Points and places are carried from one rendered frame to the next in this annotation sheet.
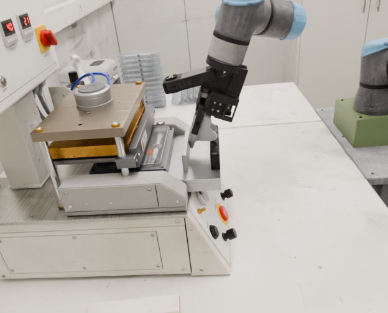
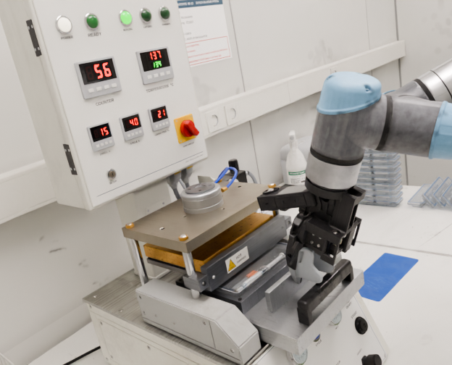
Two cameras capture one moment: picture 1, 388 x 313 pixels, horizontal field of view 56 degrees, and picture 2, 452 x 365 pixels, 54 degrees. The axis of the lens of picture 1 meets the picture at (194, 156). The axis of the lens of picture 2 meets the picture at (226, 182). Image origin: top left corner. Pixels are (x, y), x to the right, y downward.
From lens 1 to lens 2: 0.40 m
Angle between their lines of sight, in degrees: 38
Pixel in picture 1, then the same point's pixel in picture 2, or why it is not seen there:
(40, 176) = (156, 269)
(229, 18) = (319, 129)
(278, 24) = (402, 139)
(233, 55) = (327, 177)
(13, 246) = (110, 333)
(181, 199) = (235, 349)
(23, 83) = (142, 175)
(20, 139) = not seen: hidden behind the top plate
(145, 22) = not seen: hidden behind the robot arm
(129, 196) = (187, 323)
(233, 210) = not seen: outside the picture
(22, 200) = (131, 290)
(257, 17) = (357, 129)
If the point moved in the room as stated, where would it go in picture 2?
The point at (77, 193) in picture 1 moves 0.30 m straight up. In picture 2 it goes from (148, 301) to (105, 142)
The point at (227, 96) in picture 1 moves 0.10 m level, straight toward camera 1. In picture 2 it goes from (325, 229) to (286, 260)
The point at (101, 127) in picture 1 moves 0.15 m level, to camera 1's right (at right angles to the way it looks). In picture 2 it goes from (170, 237) to (243, 248)
